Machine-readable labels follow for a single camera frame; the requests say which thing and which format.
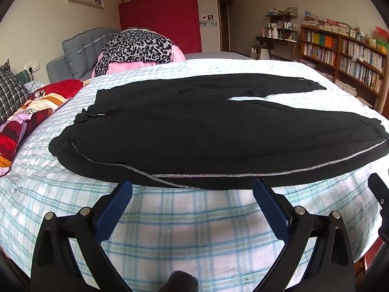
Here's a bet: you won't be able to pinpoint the wooden desk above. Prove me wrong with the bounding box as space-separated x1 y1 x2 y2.
255 35 301 62

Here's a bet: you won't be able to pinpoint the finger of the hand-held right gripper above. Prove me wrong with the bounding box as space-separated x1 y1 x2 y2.
367 173 389 216

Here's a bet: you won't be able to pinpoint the person's left hand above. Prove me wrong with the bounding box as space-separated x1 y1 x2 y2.
159 269 199 292

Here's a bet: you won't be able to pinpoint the stack of books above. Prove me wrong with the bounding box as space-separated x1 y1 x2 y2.
334 79 357 98

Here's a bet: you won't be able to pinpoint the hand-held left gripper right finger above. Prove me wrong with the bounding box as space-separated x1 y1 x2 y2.
252 178 356 292

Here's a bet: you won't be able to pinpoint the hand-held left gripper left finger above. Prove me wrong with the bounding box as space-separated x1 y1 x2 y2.
30 180 140 292

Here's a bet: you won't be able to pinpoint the pink dotted blanket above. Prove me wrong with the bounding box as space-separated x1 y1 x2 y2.
91 44 186 80

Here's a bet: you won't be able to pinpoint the grey mattress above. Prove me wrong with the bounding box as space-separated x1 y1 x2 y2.
185 51 253 62

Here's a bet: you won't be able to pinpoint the black pants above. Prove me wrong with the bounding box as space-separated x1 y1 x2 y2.
48 73 389 191

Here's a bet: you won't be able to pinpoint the wooden bookshelf with books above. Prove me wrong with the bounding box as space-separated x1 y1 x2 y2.
299 23 389 110

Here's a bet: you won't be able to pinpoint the brown door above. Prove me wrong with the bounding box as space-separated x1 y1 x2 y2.
218 0 234 52

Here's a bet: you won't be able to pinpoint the dark plaid pillow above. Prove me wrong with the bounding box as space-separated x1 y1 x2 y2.
0 60 31 125

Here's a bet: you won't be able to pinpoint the grey padded headboard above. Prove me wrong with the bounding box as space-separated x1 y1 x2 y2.
45 27 122 81

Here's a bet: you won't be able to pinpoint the pile of books atop bookshelf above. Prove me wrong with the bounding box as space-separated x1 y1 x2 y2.
302 11 353 35

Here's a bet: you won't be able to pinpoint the desk shelf with small items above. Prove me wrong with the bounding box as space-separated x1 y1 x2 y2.
264 8 300 40

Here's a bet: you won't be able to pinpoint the red patterned quilt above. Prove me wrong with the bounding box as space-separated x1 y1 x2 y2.
0 79 92 177

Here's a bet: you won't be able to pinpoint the leopard print blanket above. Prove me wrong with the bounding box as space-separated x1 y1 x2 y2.
94 29 174 78

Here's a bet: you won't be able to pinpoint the bed with plaid sheet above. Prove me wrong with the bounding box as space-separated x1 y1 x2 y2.
0 58 389 292

